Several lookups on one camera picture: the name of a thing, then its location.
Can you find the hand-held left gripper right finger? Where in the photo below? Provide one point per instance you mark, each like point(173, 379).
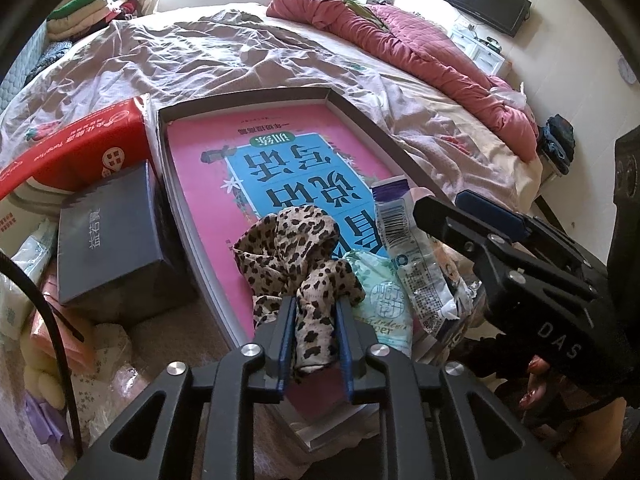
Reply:
point(345, 350)

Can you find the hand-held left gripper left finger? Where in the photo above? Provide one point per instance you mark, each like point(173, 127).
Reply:
point(285, 345)

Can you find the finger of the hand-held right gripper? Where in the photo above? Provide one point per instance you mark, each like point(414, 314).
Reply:
point(450, 227)
point(492, 212)

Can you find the clear plastic packet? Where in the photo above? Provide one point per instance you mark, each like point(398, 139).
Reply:
point(405, 240)

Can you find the white green tissue pack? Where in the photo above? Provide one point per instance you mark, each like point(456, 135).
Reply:
point(10, 310)
point(35, 255)
point(385, 305)

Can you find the leopard print fabric scrunchie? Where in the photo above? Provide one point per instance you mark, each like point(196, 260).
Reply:
point(310, 280)

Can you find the peach tissue pack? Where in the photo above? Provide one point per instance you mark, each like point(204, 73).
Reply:
point(50, 335)

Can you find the person's right forearm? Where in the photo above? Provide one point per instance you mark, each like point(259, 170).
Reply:
point(612, 435)

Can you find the person's right hand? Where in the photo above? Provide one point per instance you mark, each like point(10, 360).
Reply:
point(536, 380)

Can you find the dark clothes pile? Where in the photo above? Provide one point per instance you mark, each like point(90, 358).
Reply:
point(557, 140)

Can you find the white drawer cabinet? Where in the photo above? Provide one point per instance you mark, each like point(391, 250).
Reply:
point(480, 55)

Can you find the floral cloth pouch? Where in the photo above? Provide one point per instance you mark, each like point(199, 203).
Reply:
point(110, 360)

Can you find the pink quilted comforter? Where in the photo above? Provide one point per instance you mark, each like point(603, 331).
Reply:
point(410, 50)

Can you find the pink blue book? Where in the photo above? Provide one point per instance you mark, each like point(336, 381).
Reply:
point(210, 160)

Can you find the dark blue box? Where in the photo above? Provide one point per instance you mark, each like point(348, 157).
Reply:
point(115, 240)

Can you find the black television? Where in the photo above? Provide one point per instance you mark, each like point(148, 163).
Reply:
point(485, 0)

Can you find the cream plush toy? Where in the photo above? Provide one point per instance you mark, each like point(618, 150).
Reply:
point(40, 375)

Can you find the lilac cloth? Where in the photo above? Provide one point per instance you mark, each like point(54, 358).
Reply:
point(42, 425)

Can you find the red white tissue box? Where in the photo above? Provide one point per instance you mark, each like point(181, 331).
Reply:
point(75, 145)

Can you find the dark patterned pillow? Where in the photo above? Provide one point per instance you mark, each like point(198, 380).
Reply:
point(50, 55)

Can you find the grey quilted headboard cover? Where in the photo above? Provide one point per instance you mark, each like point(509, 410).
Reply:
point(15, 72)

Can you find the stack of folded clothes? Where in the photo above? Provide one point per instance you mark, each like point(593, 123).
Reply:
point(90, 10)

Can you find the wall clock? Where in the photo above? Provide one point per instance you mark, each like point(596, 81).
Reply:
point(627, 68)

